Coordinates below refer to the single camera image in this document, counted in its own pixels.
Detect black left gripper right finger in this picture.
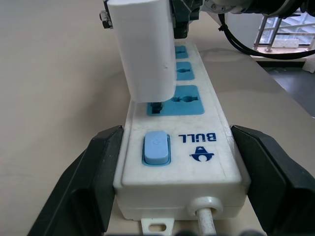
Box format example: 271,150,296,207
230,124,315,236

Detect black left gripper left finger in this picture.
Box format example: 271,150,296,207
27,125,125,236

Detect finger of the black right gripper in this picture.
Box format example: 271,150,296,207
99,0,114,30
171,0,200,40

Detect white charger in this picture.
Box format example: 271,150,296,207
107,0,177,114

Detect white blue power strip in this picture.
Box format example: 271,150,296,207
113,41,252,236

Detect metal window railing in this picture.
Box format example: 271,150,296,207
253,6,315,54

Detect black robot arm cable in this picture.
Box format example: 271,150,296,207
218,12,315,60

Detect white power strip cord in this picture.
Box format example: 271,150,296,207
195,206,218,236

